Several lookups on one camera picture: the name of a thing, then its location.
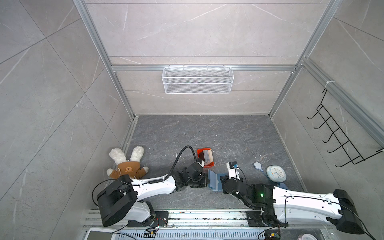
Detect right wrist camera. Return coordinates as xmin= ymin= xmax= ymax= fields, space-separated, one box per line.
xmin=227 ymin=161 xmax=240 ymax=180

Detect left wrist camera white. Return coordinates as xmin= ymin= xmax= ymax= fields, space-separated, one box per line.
xmin=197 ymin=158 xmax=205 ymax=168

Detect aluminium frame rails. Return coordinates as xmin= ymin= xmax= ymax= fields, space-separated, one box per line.
xmin=74 ymin=1 xmax=384 ymax=146

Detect round mint alarm clock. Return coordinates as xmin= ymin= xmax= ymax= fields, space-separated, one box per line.
xmin=266 ymin=165 xmax=287 ymax=183

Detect white plush bunny toy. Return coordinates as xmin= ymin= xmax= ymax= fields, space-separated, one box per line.
xmin=106 ymin=146 xmax=149 ymax=180

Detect white wire mesh basket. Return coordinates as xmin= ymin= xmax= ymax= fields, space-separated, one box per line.
xmin=162 ymin=67 xmax=235 ymax=95

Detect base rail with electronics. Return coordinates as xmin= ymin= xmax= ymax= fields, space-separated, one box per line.
xmin=81 ymin=209 xmax=337 ymax=240

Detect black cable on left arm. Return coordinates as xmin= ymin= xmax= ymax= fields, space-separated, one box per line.
xmin=91 ymin=145 xmax=199 ymax=208

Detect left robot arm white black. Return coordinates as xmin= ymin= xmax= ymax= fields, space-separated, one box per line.
xmin=96 ymin=162 xmax=210 ymax=227

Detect blue leather card holder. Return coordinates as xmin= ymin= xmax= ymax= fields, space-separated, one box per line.
xmin=208 ymin=170 xmax=228 ymax=192

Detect black wire hook rack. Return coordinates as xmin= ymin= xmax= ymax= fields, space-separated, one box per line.
xmin=307 ymin=89 xmax=384 ymax=168

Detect white tablet device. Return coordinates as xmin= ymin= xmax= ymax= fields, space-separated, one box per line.
xmin=84 ymin=227 xmax=119 ymax=240

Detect red plastic tray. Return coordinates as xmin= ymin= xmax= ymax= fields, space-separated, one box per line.
xmin=197 ymin=148 xmax=215 ymax=168

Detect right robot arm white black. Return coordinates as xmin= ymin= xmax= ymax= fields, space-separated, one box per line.
xmin=220 ymin=176 xmax=365 ymax=235

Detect blue toy figure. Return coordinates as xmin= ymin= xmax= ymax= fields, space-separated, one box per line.
xmin=254 ymin=162 xmax=263 ymax=172

